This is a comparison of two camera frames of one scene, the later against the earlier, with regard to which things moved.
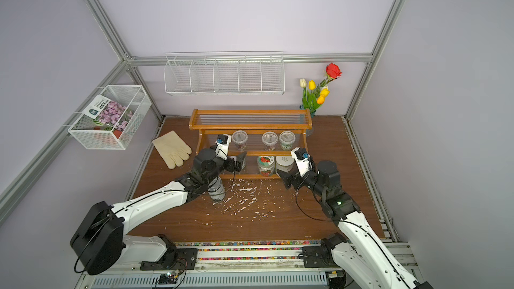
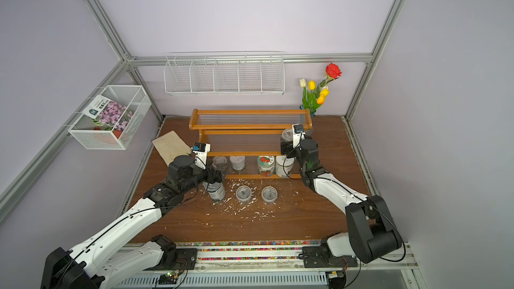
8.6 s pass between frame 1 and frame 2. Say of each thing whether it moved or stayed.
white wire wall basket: stayed
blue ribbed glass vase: stayed
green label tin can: stayed
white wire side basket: stayed
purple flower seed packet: stayed
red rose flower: stayed
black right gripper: moved
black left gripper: moved
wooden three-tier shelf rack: stayed
